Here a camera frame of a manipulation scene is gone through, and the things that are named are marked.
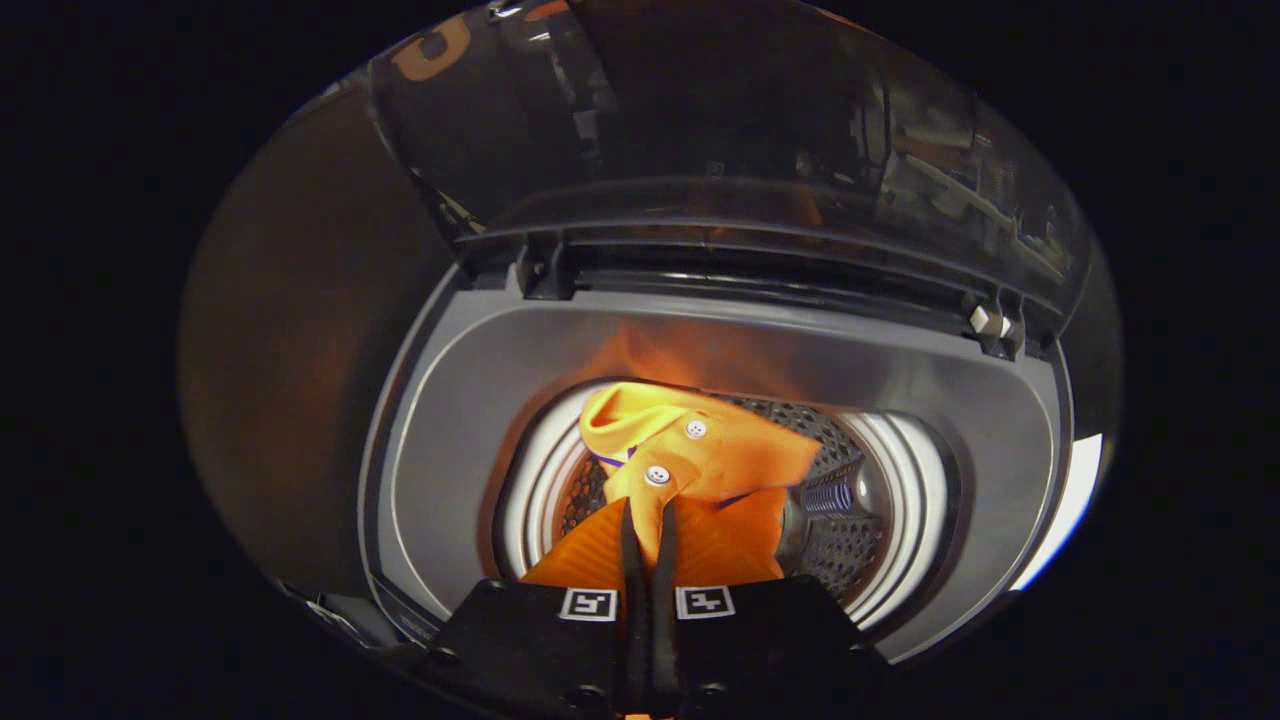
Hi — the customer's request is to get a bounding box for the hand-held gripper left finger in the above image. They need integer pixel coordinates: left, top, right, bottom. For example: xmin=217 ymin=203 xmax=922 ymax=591
xmin=425 ymin=495 xmax=653 ymax=719

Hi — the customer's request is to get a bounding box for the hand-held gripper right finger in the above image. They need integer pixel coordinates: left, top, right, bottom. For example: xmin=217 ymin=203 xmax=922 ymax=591
xmin=652 ymin=495 xmax=893 ymax=719

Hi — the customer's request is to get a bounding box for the orange polo shirt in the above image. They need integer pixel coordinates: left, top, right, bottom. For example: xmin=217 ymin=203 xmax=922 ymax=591
xmin=578 ymin=380 xmax=824 ymax=581

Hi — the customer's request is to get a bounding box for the grey washing machine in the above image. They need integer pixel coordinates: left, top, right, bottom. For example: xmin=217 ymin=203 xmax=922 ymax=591
xmin=290 ymin=240 xmax=1076 ymax=666

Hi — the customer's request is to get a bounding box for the white paper stack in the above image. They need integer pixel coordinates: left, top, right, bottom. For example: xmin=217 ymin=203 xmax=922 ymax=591
xmin=1010 ymin=432 xmax=1104 ymax=593

